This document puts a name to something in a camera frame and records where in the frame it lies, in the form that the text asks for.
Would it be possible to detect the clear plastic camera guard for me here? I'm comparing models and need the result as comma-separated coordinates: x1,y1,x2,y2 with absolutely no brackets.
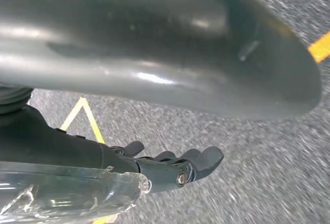
0,161,152,224

